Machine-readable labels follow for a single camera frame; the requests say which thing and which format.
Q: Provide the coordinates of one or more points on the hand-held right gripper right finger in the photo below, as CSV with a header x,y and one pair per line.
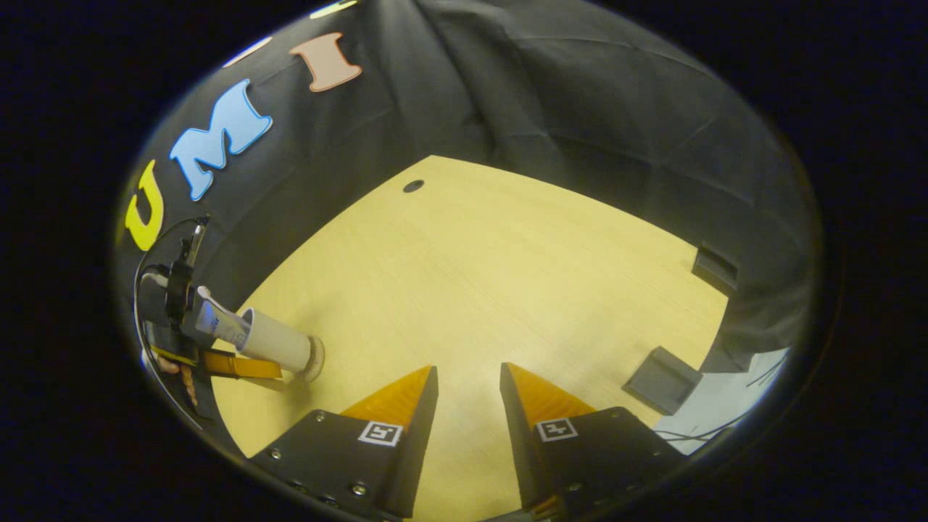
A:
x,y
518,449

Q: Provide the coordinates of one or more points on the white cup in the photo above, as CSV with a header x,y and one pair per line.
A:
x,y
279,341

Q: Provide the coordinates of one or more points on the white toothpaste tube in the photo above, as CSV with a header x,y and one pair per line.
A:
x,y
217,319

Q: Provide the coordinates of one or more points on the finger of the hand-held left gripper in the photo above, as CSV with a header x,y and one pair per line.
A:
x,y
239,365

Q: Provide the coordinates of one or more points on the dark grey clamp block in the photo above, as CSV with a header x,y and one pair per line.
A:
x,y
663,380
714,268

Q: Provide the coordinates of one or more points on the round cork coaster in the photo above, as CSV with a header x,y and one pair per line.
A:
x,y
317,355

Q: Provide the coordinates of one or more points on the light wooden desktop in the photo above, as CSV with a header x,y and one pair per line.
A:
x,y
507,275

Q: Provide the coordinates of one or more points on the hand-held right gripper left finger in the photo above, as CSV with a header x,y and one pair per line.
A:
x,y
417,449

